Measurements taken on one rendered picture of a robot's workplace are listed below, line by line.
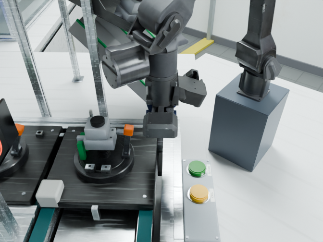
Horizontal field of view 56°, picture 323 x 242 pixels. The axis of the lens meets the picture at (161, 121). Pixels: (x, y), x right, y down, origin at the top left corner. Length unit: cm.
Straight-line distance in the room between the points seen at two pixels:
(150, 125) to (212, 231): 24
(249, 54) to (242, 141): 24
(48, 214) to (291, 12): 278
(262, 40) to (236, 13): 264
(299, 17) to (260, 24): 244
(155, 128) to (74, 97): 66
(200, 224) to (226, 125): 29
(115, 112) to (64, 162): 35
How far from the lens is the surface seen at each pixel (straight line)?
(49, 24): 179
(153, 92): 56
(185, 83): 57
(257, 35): 69
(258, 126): 76
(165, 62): 52
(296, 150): 98
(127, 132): 64
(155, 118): 53
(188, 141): 92
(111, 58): 48
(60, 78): 127
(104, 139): 65
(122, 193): 66
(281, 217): 81
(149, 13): 49
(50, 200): 67
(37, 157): 78
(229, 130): 81
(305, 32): 313
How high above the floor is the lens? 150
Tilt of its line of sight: 40 degrees down
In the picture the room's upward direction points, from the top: straight up
